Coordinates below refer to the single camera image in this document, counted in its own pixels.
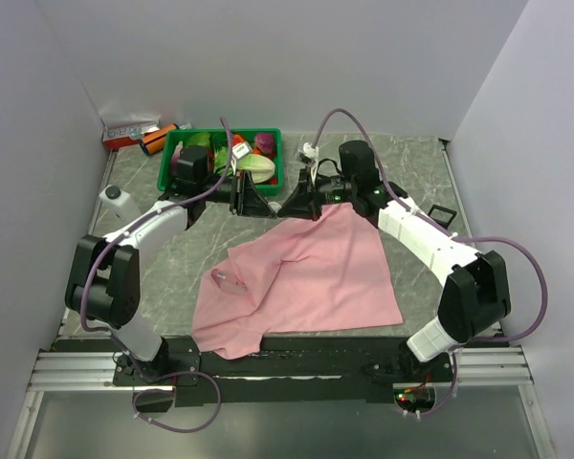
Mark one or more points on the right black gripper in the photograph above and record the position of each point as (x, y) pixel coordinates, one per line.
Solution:
(303, 202)

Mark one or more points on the red white cardboard box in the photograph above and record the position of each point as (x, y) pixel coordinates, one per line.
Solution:
(119, 137)

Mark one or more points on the toy napa cabbage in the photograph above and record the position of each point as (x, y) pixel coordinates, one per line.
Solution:
(261, 168)

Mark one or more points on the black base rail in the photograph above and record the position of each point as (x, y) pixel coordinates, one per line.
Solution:
(286, 370)

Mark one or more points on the toy orange carrot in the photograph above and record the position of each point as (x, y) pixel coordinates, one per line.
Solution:
(238, 139)

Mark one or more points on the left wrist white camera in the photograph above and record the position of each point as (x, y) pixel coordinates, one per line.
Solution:
(241, 149)

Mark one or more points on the wrist white camera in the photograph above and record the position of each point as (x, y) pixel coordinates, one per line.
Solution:
(241, 149)
(307, 154)

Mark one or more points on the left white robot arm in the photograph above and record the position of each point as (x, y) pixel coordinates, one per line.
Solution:
(104, 285)

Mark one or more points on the toy purple eggplant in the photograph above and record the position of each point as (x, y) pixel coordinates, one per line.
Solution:
(174, 161)

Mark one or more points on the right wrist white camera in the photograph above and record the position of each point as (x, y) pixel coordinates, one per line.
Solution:
(307, 154)

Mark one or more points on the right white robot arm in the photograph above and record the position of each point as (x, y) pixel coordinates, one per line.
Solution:
(475, 286)

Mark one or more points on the orange black cylinder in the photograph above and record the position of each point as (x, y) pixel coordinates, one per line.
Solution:
(153, 142)

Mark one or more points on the white bottle grey cap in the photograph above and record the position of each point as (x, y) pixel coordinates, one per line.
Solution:
(120, 203)

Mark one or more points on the black rectangular frame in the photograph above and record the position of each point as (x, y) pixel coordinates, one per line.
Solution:
(442, 216)

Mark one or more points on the toy purple onion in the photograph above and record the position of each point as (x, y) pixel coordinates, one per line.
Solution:
(265, 142)

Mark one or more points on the pink garment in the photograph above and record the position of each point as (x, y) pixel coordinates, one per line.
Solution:
(300, 276)

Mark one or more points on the green plastic crate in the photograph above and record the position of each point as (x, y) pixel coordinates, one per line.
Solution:
(218, 139)

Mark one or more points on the toy green pepper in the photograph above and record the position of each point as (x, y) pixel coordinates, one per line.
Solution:
(202, 139)

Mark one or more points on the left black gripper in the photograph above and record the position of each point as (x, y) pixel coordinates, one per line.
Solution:
(248, 201)

